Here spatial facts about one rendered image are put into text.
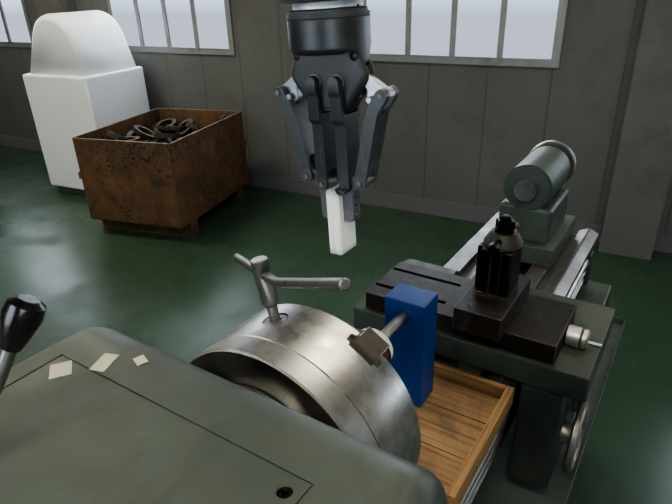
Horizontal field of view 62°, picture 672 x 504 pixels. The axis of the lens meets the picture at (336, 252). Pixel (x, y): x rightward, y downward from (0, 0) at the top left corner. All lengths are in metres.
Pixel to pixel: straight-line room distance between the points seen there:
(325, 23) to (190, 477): 0.40
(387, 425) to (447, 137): 3.52
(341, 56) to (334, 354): 0.34
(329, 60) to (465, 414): 0.77
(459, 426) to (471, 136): 3.14
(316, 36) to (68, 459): 0.42
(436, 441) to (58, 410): 0.66
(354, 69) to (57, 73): 4.66
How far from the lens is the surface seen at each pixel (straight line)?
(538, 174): 1.65
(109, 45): 5.13
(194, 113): 4.85
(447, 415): 1.11
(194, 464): 0.53
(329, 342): 0.69
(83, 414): 0.61
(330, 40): 0.51
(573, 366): 1.22
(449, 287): 1.34
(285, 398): 0.67
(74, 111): 5.03
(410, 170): 4.27
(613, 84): 3.86
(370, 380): 0.69
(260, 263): 0.69
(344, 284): 0.49
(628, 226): 3.90
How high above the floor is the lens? 1.63
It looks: 26 degrees down
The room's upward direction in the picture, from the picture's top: 2 degrees counter-clockwise
